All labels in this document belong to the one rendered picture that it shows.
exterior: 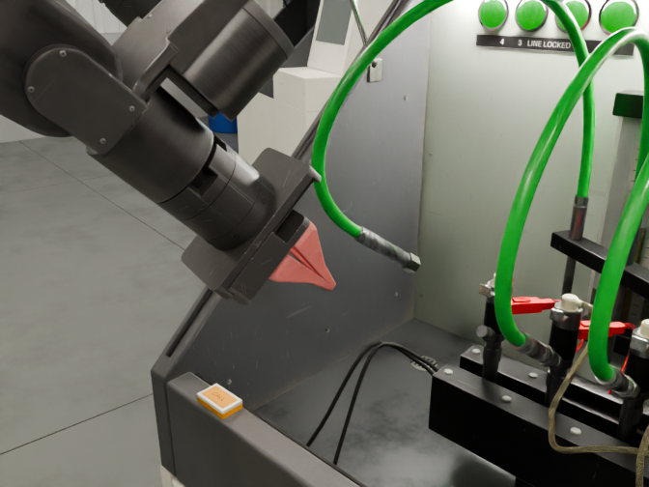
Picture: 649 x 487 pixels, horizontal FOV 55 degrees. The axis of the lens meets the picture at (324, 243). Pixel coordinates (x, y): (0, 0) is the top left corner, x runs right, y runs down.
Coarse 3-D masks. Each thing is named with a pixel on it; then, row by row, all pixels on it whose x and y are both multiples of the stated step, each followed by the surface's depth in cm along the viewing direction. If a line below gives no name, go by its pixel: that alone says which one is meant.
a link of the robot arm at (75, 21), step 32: (0, 0) 26; (32, 0) 27; (64, 0) 32; (0, 32) 27; (32, 32) 28; (64, 32) 28; (96, 32) 29; (0, 64) 28; (0, 96) 28; (32, 128) 30
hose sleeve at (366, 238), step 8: (360, 232) 69; (368, 232) 70; (360, 240) 70; (368, 240) 70; (376, 240) 71; (384, 240) 72; (376, 248) 71; (384, 248) 71; (392, 248) 72; (400, 248) 73; (384, 256) 72; (392, 256) 72; (400, 256) 73; (408, 256) 73; (400, 264) 73
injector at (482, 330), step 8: (512, 288) 70; (488, 304) 71; (488, 312) 71; (488, 320) 72; (480, 328) 71; (488, 328) 71; (496, 328) 71; (480, 336) 70; (488, 336) 71; (496, 336) 72; (488, 344) 73; (496, 344) 73; (488, 352) 73; (496, 352) 73; (488, 360) 74; (496, 360) 74; (488, 368) 74; (496, 368) 74; (488, 376) 74; (496, 376) 75
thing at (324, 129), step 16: (432, 0) 63; (448, 0) 64; (544, 0) 69; (560, 0) 70; (400, 16) 63; (416, 16) 63; (560, 16) 70; (384, 32) 63; (400, 32) 63; (576, 32) 72; (368, 48) 63; (576, 48) 73; (368, 64) 63; (352, 80) 63; (592, 80) 75; (336, 96) 63; (592, 96) 76; (336, 112) 63; (592, 112) 77; (320, 128) 64; (592, 128) 78; (320, 144) 64; (592, 144) 78; (320, 160) 64; (592, 160) 80; (320, 192) 66; (336, 208) 67; (336, 224) 69; (352, 224) 69
